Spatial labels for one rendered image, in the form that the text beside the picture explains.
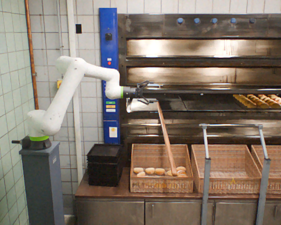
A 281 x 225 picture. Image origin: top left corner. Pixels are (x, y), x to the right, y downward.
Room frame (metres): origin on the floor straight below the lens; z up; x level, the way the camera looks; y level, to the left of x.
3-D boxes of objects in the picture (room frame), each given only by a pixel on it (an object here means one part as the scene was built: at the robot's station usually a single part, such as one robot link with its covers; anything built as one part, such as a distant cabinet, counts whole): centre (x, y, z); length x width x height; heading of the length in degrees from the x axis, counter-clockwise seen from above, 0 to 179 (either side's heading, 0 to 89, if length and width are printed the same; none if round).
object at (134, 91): (2.25, 0.03, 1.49); 0.09 x 0.07 x 0.08; 89
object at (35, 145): (1.86, 0.73, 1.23); 0.26 x 0.15 x 0.06; 85
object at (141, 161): (2.53, -0.19, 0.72); 0.56 x 0.49 x 0.28; 89
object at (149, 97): (3.44, -0.19, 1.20); 0.55 x 0.36 x 0.03; 90
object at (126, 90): (2.25, 0.10, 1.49); 0.12 x 0.06 x 0.09; 179
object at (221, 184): (2.52, -0.78, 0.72); 0.56 x 0.49 x 0.28; 90
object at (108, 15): (3.74, 0.27, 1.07); 1.93 x 0.16 x 2.15; 179
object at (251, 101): (3.21, -1.35, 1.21); 0.61 x 0.48 x 0.06; 179
